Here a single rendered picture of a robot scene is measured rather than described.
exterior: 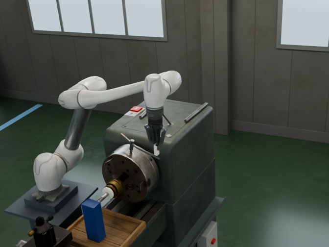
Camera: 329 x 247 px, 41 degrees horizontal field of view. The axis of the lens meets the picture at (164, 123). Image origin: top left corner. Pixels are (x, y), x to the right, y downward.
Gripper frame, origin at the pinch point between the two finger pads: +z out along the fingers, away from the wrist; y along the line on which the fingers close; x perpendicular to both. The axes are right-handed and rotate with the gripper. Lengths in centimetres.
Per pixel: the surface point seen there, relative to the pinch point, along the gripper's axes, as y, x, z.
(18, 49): -380, 244, 68
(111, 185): -18.9, -17.1, 18.3
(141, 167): -7.5, -4.5, 11.2
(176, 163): 2.6, 17.1, 17.9
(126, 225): -9.7, -19.4, 40.8
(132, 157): -13.6, -2.9, 7.0
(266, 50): -30, 274, 30
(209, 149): 3, 61, 31
